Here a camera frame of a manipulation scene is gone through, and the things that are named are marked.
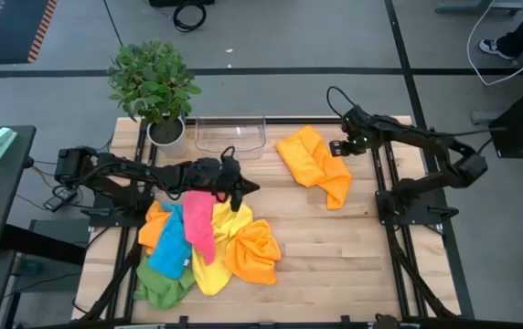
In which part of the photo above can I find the yellow microfiber towel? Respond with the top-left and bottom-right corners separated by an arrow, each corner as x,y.
191,198 -> 254,297

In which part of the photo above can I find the blue microfiber towel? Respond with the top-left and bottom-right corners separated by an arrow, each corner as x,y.
146,203 -> 193,281

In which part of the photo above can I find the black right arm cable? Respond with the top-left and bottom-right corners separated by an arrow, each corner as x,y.
326,85 -> 358,119

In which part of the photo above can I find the coiled black cable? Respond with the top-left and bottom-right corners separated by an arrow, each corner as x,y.
173,2 -> 208,33

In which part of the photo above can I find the black floor box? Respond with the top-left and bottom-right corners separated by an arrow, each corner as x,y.
148,0 -> 216,7

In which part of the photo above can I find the grey desk foot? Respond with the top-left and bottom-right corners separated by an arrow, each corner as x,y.
434,0 -> 523,15
471,111 -> 503,126

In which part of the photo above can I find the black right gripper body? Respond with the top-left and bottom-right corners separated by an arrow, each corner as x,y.
328,134 -> 364,159

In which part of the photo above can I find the black power adapter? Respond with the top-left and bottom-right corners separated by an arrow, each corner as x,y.
43,186 -> 79,213

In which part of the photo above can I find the clear plastic bin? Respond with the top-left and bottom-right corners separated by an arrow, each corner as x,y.
194,113 -> 267,161

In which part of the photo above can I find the teal floor object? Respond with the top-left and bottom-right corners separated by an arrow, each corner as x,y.
14,259 -> 43,278

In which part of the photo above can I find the green microfiber towel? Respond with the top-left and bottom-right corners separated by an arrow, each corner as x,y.
133,255 -> 197,311

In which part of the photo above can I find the black mat orange striped edge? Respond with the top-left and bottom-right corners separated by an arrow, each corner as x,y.
0,0 -> 59,65

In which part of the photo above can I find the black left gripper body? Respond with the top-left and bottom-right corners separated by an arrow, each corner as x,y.
206,157 -> 244,200

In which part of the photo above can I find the white plant pot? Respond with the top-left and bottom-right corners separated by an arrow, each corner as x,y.
145,114 -> 188,159

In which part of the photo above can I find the person's shoe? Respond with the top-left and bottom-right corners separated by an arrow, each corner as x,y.
477,38 -> 517,61

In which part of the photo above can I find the white floor cable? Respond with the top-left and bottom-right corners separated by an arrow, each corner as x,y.
465,0 -> 523,87

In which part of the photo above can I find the pink microfiber towel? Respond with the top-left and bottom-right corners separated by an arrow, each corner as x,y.
181,190 -> 219,266

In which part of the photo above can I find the green leafy plant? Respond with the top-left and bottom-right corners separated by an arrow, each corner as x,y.
106,39 -> 202,125

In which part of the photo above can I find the black aluminium table frame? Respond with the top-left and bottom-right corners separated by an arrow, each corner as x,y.
71,116 -> 475,329

